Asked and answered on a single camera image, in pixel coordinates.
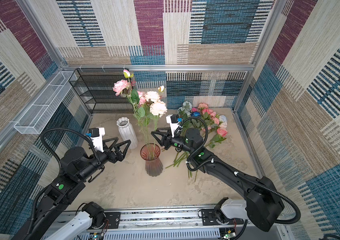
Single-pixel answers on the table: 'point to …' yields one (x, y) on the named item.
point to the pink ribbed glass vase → (150, 152)
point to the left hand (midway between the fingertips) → (124, 138)
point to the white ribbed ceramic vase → (126, 132)
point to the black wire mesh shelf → (95, 86)
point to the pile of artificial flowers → (213, 127)
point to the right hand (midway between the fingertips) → (153, 134)
